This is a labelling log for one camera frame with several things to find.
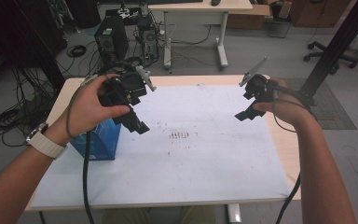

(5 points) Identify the black computer tower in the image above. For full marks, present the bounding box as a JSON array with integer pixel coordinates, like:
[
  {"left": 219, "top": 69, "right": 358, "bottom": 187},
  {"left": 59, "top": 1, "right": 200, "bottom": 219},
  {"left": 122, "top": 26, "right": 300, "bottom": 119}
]
[{"left": 93, "top": 14, "right": 129, "bottom": 68}]

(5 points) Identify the white table mat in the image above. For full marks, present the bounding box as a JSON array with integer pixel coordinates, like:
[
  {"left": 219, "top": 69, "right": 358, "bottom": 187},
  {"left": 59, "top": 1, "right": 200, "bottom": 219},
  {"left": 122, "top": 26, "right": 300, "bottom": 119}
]
[{"left": 31, "top": 84, "right": 293, "bottom": 209}]

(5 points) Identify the thin black cable loop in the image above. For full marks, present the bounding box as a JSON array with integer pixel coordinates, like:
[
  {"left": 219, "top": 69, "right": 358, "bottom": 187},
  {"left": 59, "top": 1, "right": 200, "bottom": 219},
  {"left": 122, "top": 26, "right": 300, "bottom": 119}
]
[{"left": 272, "top": 97, "right": 318, "bottom": 134}]

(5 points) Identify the grey floor mat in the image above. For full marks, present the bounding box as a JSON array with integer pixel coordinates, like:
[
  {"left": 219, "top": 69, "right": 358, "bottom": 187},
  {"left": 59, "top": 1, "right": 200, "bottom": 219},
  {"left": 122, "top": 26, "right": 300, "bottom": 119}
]
[{"left": 283, "top": 77, "right": 357, "bottom": 131}]

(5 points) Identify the black metal wire frame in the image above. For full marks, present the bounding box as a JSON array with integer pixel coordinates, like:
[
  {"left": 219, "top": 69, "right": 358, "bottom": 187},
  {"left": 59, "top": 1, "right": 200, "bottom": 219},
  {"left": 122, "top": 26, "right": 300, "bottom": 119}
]
[{"left": 267, "top": 17, "right": 293, "bottom": 39}]

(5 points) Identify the wooden cabinet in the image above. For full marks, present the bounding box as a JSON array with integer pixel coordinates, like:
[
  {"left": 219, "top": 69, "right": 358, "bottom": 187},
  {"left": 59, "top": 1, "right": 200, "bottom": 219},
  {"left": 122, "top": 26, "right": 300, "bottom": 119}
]
[{"left": 288, "top": 0, "right": 353, "bottom": 28}]

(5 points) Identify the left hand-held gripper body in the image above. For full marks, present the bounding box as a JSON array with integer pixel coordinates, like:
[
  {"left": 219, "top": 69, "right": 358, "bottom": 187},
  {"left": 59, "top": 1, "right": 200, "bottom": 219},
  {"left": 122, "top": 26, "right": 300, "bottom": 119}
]
[{"left": 97, "top": 64, "right": 157, "bottom": 108}]

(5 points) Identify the tangle of black floor cables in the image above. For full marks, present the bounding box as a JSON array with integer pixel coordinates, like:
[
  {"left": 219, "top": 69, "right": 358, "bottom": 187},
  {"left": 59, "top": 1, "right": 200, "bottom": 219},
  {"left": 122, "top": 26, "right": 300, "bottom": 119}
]
[{"left": 0, "top": 66, "right": 63, "bottom": 147}]

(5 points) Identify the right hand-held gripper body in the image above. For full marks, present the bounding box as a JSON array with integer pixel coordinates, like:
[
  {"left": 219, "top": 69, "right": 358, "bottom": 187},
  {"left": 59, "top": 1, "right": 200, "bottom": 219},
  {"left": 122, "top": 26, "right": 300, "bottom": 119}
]
[{"left": 238, "top": 55, "right": 278, "bottom": 102}]

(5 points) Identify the thin grey cable with plug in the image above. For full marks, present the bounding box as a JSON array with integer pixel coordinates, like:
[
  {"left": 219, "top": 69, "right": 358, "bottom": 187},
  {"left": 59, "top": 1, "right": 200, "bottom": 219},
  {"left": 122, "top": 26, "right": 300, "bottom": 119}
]
[{"left": 65, "top": 74, "right": 99, "bottom": 139}]

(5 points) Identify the brown cardboard box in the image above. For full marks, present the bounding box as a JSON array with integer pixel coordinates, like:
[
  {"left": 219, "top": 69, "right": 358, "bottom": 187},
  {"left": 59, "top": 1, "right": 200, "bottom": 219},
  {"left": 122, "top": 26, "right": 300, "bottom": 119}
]
[{"left": 227, "top": 3, "right": 273, "bottom": 31}]

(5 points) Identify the person's left hand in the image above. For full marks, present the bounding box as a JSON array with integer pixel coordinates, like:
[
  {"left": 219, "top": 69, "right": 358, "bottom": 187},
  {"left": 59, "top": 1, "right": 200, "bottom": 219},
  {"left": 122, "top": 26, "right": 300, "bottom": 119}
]
[{"left": 51, "top": 73, "right": 131, "bottom": 140}]

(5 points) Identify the person's right hand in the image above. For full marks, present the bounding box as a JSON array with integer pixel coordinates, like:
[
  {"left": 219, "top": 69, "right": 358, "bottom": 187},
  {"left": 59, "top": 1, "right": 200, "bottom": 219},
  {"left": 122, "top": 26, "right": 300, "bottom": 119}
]
[{"left": 252, "top": 77, "right": 316, "bottom": 129}]

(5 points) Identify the black office chair base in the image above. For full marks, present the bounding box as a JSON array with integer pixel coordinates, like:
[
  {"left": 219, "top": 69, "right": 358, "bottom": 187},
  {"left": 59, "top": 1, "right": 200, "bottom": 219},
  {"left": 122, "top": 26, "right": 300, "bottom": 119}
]
[{"left": 302, "top": 40, "right": 358, "bottom": 76}]

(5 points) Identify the small grey computer tower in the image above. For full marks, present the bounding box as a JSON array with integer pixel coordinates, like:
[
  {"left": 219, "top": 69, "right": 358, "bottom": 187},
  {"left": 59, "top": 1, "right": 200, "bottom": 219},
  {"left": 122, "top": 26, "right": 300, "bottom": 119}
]
[{"left": 138, "top": 17, "right": 160, "bottom": 60}]

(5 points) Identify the wristwatch with white band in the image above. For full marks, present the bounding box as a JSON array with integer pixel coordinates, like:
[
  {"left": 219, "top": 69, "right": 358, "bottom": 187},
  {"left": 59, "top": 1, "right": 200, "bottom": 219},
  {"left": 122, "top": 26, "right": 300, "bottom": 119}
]
[{"left": 24, "top": 121, "right": 68, "bottom": 161}]

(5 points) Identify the thick black right gripper cable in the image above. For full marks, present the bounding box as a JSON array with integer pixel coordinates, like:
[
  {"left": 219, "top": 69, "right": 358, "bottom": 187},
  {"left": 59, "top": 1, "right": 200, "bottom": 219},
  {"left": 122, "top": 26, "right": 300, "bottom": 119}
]
[{"left": 269, "top": 83, "right": 320, "bottom": 224}]

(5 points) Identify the white desk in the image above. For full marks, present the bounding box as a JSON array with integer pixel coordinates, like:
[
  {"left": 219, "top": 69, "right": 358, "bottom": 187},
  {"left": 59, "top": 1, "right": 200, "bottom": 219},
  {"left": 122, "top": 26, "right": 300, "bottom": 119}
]
[{"left": 147, "top": 0, "right": 254, "bottom": 70}]

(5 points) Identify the black metal post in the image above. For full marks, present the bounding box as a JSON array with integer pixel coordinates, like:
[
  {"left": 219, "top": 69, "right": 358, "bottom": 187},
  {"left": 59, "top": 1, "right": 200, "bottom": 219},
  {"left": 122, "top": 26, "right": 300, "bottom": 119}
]
[{"left": 297, "top": 0, "right": 358, "bottom": 106}]

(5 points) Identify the small coiled black cable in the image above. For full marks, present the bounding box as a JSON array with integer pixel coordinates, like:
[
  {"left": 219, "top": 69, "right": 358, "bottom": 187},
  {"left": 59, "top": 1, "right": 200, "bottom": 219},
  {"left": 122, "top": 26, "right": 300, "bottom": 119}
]
[{"left": 65, "top": 44, "right": 88, "bottom": 59}]

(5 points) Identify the white table leg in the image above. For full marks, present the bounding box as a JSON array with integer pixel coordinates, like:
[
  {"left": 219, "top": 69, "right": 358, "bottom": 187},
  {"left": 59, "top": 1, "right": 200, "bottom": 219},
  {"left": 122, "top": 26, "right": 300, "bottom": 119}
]
[{"left": 227, "top": 203, "right": 242, "bottom": 224}]

